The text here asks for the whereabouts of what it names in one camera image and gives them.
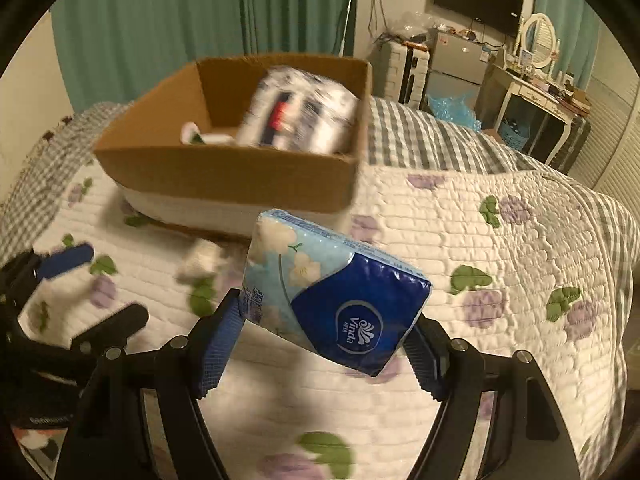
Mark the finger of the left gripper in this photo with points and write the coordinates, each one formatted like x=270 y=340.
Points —
x=112 y=332
x=31 y=268

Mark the blue Vinda tissue pack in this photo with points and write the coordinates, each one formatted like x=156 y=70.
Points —
x=339 y=298

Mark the grey checkered bedsheet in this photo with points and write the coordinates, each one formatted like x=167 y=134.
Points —
x=398 y=137

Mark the white louvered wardrobe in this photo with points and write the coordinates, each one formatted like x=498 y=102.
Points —
x=609 y=160

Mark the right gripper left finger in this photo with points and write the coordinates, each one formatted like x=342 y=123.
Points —
x=110 y=436

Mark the blue plastic bag pile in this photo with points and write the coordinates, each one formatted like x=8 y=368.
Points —
x=454 y=109

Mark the white dressing table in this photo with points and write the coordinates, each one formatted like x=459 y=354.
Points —
x=556 y=132

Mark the beige fuzzy sock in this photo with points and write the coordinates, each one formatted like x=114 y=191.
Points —
x=202 y=260

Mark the white floral quilt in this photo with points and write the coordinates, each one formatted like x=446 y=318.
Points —
x=527 y=260

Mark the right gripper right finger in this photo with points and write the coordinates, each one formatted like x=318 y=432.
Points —
x=526 y=438

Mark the brown cardboard box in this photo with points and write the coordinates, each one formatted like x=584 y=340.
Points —
x=223 y=188

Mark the black white tissue pack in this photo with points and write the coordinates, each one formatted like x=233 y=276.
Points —
x=293 y=110

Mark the teal curtain by wardrobe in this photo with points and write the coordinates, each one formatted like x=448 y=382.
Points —
x=577 y=27

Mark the white oval vanity mirror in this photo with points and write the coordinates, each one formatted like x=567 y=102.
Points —
x=536 y=44

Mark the left hand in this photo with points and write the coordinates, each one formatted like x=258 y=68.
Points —
x=34 y=439

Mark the white suitcase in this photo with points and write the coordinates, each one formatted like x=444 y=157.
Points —
x=399 y=72

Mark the blue basket under table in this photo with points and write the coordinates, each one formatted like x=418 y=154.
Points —
x=513 y=135

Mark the grey mini fridge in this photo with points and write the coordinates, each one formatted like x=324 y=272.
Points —
x=457 y=69

